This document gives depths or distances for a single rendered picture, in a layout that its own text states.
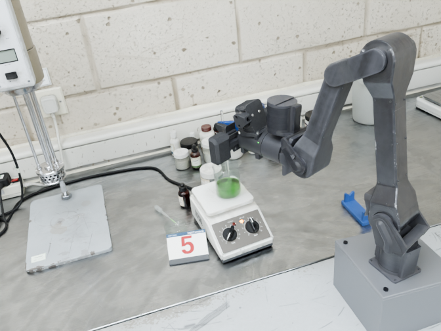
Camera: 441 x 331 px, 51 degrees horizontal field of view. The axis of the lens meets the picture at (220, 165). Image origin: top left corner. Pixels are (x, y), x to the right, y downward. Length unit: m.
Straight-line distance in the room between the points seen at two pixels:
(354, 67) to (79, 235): 0.78
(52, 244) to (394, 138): 0.83
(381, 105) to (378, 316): 0.35
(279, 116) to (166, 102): 0.67
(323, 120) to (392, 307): 0.33
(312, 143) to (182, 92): 0.72
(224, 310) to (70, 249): 0.42
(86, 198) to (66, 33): 0.45
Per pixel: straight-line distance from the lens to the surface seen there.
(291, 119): 0.86
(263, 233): 1.06
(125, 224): 1.21
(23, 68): 1.02
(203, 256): 1.06
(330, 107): 0.79
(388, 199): 0.79
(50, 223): 1.28
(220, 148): 0.91
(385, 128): 0.75
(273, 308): 0.95
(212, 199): 1.08
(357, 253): 0.90
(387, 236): 0.80
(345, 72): 0.75
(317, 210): 1.18
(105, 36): 1.39
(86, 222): 1.24
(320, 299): 0.97
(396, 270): 0.85
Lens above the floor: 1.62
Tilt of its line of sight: 31 degrees down
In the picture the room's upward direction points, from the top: 7 degrees counter-clockwise
